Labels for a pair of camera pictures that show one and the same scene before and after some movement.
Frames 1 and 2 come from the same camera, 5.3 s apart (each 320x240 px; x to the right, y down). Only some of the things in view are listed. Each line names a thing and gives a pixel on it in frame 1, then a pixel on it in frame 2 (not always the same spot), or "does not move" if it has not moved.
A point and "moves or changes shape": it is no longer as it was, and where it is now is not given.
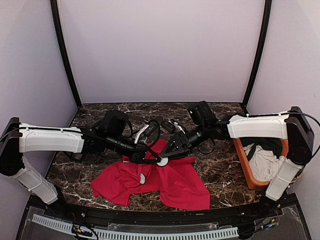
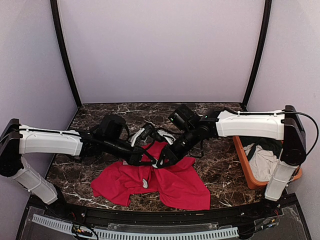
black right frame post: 261,46 does not move
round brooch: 142,178 → 145,183
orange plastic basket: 255,183 does not move
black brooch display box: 76,157 does not move
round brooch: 163,162 moves or changes shape
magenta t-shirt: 179,183 does not move
